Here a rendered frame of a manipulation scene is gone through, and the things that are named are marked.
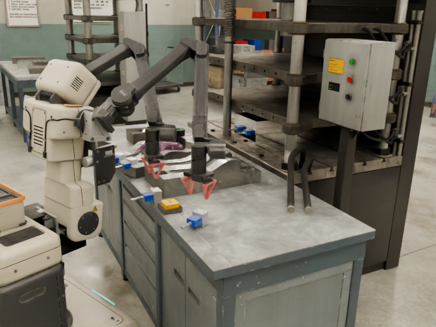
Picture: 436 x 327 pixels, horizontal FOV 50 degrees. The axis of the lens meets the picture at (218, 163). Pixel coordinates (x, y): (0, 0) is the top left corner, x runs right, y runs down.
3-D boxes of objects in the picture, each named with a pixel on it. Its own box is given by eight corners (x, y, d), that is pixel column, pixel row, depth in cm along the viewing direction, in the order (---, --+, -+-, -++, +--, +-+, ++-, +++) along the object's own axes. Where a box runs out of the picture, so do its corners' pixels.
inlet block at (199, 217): (186, 236, 170) (186, 223, 168) (176, 232, 172) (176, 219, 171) (207, 224, 180) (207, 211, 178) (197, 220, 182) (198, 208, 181)
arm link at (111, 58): (135, 45, 223) (130, 30, 214) (151, 61, 217) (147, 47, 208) (54, 94, 211) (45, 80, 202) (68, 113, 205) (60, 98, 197)
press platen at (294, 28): (298, 63, 223) (301, 21, 217) (189, 44, 332) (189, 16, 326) (418, 58, 259) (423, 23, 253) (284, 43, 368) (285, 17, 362)
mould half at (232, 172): (163, 198, 203) (163, 169, 199) (145, 180, 225) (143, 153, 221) (260, 182, 225) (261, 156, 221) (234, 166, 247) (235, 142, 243)
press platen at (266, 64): (294, 115, 230) (297, 75, 224) (189, 79, 340) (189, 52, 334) (412, 103, 267) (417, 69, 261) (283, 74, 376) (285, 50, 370)
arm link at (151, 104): (136, 60, 218) (131, 43, 209) (148, 58, 219) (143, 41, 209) (151, 133, 197) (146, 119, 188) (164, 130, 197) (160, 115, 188)
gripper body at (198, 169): (193, 171, 178) (193, 153, 176) (215, 177, 172) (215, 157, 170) (182, 176, 173) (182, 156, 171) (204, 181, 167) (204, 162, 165)
